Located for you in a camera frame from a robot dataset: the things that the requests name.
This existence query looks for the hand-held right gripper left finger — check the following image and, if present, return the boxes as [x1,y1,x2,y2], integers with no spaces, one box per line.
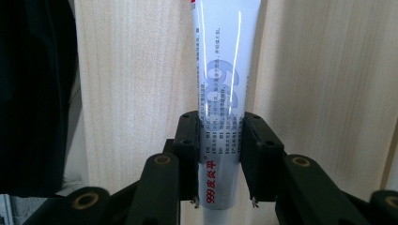
[173,110,202,209]

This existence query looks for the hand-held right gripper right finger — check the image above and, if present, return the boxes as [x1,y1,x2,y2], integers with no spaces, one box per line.
[239,111,286,209]

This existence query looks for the white ointment tube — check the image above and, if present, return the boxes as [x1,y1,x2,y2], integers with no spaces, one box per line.
[190,0,262,225]

